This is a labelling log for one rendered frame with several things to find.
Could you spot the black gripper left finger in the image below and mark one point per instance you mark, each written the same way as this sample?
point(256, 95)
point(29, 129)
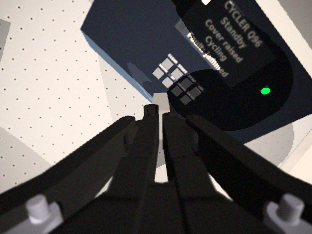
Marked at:
point(126, 150)

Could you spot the beige and dark blue benchtop machine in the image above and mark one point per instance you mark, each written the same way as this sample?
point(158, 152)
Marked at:
point(243, 65)

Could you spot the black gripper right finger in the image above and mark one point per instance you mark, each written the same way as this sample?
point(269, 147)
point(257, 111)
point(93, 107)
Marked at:
point(280, 200)

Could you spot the grey flat base plate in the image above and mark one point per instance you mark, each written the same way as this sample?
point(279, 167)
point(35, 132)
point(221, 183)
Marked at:
point(56, 92)

